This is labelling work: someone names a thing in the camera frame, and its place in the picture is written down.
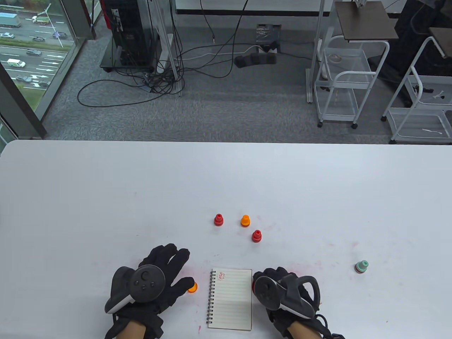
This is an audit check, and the person's left hand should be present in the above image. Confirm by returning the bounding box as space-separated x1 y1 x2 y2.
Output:
105 244 196 339

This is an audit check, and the person's right hand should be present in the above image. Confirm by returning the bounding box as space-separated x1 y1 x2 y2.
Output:
252 267 345 339

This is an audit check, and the white spiral lined notebook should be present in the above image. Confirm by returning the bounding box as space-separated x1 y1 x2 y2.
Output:
207 268 252 331

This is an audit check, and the person's right forearm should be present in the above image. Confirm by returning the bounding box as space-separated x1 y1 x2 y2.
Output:
286 325 322 339

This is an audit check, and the person's left forearm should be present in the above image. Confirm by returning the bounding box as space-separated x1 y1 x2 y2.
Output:
115 320 147 339

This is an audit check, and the dark grey right hand controller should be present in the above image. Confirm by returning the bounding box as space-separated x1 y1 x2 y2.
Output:
254 274 321 320

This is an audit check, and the dark grey hand controller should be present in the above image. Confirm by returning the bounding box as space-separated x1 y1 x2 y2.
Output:
254 274 321 320
105 265 166 314

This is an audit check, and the dark grey left hand controller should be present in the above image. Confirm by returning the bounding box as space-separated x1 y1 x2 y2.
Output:
105 265 166 314

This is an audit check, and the aluminium profile leg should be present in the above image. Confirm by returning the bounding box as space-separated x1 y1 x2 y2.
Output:
155 0 185 96

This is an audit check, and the black computer tower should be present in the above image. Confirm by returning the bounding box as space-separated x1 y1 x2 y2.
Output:
100 0 157 73

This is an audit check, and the black wrapped box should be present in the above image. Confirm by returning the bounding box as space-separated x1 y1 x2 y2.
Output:
256 24 282 53

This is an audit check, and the tall aluminium pole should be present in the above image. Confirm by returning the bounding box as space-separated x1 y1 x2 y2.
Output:
306 0 334 103

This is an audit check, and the brown top side table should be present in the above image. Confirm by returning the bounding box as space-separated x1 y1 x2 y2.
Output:
335 1 399 43
429 28 452 59

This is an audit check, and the long white table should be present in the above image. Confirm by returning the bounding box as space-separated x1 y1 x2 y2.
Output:
176 0 332 16

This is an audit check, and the bundle of black cables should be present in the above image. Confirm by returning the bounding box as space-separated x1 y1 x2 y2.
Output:
77 0 262 107

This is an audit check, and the white wire trolley cart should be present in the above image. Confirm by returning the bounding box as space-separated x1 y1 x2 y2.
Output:
314 35 390 129
381 36 452 144

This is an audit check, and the glass window dark frame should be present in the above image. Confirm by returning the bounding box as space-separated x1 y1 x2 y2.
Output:
0 0 96 142

